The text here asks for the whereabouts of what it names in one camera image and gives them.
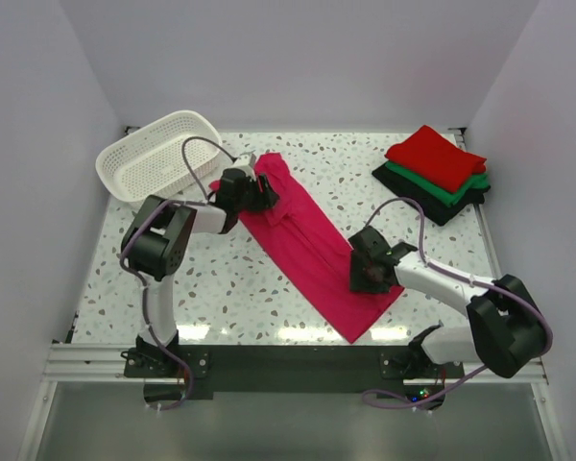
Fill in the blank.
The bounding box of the magenta pink t-shirt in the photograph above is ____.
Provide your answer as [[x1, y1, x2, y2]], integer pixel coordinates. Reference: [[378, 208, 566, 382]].
[[239, 153, 403, 344]]

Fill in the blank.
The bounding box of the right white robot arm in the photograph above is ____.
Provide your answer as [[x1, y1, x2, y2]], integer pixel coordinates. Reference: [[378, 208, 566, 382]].
[[348, 226, 552, 378]]

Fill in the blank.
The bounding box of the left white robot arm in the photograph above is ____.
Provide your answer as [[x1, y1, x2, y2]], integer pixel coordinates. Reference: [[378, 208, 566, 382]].
[[120, 167, 279, 376]]

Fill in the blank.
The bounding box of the folded black t-shirt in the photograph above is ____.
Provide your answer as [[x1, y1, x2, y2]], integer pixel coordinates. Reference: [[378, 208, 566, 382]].
[[372, 166, 491, 226]]

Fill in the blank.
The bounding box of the white perforated plastic basket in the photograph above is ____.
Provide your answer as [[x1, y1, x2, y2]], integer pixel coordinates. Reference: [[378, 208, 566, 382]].
[[95, 110, 222, 207]]

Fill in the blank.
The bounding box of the folded red t-shirt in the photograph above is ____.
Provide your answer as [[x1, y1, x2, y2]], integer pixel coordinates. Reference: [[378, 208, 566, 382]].
[[385, 125, 487, 193]]

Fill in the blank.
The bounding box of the folded green t-shirt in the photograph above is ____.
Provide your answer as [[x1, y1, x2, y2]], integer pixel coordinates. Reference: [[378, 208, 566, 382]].
[[383, 161, 490, 206]]

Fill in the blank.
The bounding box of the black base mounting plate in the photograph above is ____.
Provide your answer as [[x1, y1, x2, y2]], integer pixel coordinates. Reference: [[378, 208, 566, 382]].
[[121, 343, 464, 403]]

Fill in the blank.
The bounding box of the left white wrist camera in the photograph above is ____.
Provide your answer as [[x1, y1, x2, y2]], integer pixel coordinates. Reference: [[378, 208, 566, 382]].
[[232, 152, 256, 178]]

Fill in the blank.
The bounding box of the aluminium frame rail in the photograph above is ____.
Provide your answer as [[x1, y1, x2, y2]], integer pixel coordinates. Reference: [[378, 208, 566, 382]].
[[40, 340, 551, 385]]

